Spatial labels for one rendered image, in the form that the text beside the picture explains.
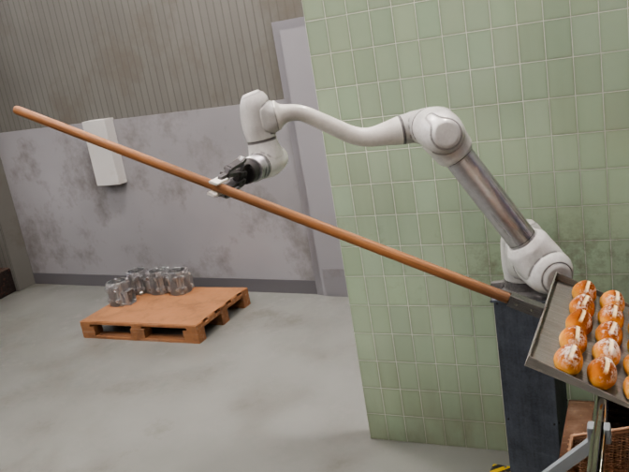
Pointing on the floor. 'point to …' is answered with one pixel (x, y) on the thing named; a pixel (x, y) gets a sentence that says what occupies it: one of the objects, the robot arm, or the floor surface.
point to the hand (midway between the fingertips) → (217, 185)
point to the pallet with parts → (162, 306)
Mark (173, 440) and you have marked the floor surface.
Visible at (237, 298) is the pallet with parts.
